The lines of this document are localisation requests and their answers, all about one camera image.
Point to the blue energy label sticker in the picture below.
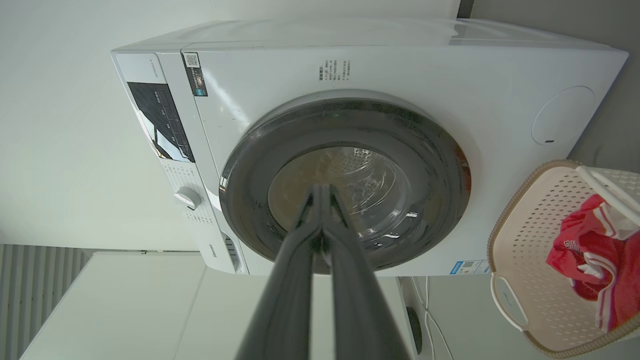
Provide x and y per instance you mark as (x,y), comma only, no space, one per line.
(467,267)

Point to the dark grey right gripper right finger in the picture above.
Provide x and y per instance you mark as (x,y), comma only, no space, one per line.
(360,310)

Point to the white washer control knob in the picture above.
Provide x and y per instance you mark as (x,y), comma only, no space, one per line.
(188,198)

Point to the red and white garment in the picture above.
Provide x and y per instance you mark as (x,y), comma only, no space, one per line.
(590,245)

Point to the dark grey round washer door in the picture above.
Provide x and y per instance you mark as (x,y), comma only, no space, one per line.
(250,190)

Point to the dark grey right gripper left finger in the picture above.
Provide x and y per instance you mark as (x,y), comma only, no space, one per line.
(285,300)

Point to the white cabinet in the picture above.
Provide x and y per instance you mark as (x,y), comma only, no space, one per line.
(125,310)

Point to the black oval object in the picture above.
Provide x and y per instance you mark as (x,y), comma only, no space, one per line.
(414,330)

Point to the grey ribbed radiator panel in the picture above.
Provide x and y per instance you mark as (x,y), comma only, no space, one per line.
(30,280)

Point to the white front-load washing machine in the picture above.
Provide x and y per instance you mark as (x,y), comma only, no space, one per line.
(280,70)

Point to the beige perforated laundry basket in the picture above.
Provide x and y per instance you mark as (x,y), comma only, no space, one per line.
(530,225)

